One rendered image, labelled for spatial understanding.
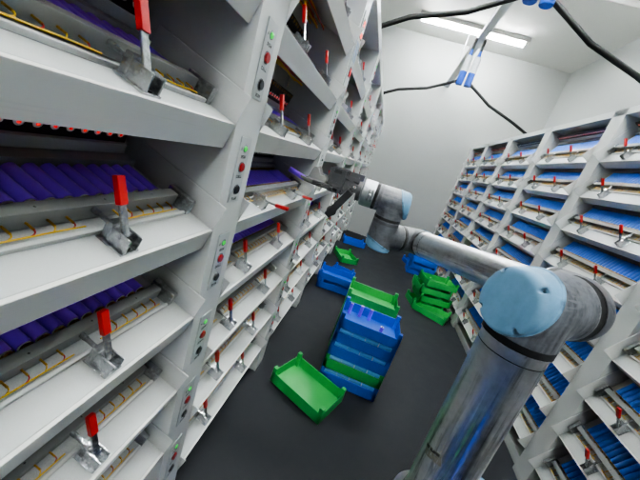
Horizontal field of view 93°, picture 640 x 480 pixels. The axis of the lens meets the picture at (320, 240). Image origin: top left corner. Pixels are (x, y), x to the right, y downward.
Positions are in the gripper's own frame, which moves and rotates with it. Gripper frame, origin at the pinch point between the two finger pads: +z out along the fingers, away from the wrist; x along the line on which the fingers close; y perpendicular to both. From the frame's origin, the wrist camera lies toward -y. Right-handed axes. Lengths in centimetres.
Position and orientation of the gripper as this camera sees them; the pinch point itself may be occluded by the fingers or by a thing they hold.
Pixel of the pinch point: (304, 178)
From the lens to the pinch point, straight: 107.3
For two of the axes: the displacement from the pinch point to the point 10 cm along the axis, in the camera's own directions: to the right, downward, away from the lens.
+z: -9.3, -3.3, 1.2
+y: 2.9, -9.2, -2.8
